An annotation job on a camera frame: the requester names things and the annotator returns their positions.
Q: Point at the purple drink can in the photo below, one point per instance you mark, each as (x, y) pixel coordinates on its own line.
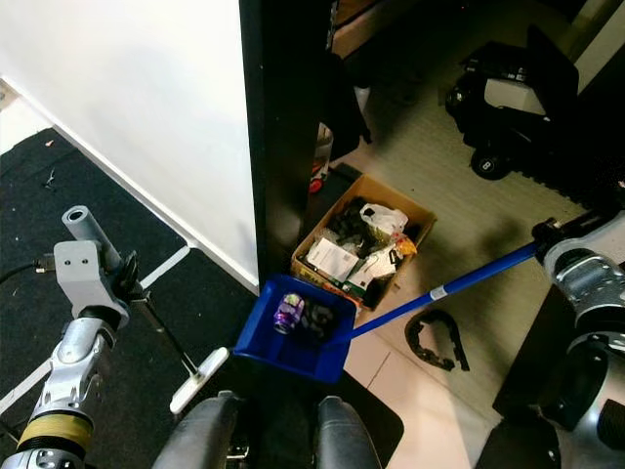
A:
(288, 313)

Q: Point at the black rubbish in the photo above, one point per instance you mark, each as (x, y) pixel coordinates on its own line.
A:
(317, 320)

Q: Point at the robot right silver arm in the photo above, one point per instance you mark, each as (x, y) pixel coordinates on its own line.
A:
(586, 278)

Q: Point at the black floor mat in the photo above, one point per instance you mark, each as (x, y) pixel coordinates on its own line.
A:
(39, 195)

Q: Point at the dark foam floor mat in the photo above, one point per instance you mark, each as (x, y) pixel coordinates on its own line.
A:
(518, 391)

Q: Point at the black wheeled cart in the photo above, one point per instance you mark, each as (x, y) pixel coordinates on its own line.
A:
(469, 107)

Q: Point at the white plastic bag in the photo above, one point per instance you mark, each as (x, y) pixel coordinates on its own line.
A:
(386, 217)

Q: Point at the cardboard box of rubbish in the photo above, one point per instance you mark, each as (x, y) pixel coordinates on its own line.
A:
(381, 191)

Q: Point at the robot left grey leg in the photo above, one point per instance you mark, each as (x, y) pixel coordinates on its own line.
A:
(193, 435)

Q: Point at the robot grey leg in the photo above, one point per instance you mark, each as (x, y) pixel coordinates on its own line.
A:
(193, 435)
(347, 440)

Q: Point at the white paper package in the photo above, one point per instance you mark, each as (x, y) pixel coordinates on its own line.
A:
(332, 262)

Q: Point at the black cabinet panel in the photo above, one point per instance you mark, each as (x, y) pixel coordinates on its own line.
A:
(278, 127)

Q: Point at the white red bottle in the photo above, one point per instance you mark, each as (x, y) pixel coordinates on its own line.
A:
(322, 147)

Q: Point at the black hanging cloth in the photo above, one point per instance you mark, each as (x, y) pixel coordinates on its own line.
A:
(342, 107)

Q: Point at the robot right grey leg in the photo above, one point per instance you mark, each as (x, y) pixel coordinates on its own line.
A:
(347, 440)

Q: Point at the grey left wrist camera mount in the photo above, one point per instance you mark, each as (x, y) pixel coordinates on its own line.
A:
(83, 274)

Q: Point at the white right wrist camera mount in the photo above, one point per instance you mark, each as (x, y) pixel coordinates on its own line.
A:
(596, 230)

